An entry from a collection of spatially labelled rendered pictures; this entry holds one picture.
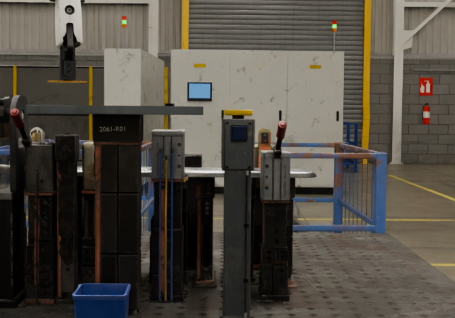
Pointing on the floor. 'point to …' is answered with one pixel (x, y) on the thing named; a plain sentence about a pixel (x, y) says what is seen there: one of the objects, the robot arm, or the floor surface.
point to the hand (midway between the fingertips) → (67, 70)
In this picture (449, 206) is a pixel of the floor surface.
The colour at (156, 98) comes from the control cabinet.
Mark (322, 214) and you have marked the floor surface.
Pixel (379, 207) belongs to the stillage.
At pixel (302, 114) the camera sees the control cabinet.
